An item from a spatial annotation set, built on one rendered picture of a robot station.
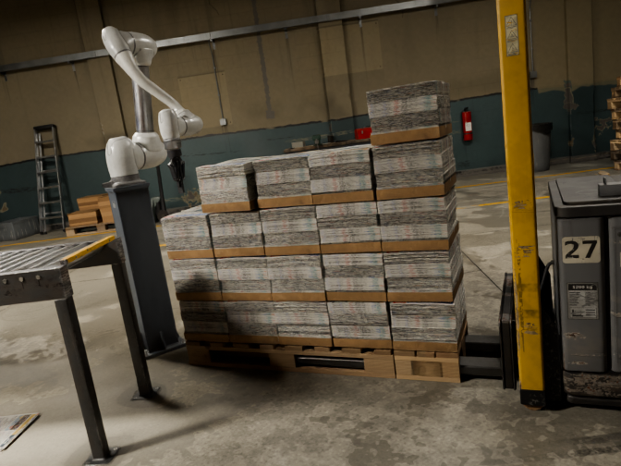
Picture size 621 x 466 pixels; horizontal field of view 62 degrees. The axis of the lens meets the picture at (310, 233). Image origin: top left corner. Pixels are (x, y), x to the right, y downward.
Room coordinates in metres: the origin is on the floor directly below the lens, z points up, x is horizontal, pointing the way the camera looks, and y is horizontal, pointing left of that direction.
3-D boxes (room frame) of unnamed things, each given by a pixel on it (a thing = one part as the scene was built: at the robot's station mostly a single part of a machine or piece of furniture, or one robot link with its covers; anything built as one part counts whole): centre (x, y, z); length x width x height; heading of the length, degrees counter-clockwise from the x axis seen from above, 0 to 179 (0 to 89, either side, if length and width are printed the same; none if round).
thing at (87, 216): (8.71, 3.33, 0.28); 1.20 x 0.83 x 0.57; 86
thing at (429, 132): (2.29, -0.51, 0.63); 0.38 x 0.29 x 0.97; 156
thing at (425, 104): (2.29, -0.51, 0.65); 0.39 x 0.30 x 1.29; 156
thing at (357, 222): (2.59, 0.16, 0.42); 1.17 x 0.39 x 0.83; 66
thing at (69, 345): (1.88, 0.96, 0.34); 0.06 x 0.06 x 0.68; 86
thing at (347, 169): (2.41, -0.24, 0.95); 0.38 x 0.29 x 0.23; 155
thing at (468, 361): (2.26, -0.29, 0.05); 1.05 x 0.10 x 0.04; 66
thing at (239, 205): (2.54, 0.35, 0.86); 0.29 x 0.16 x 0.04; 62
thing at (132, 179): (2.97, 1.03, 1.03); 0.22 x 0.18 x 0.06; 122
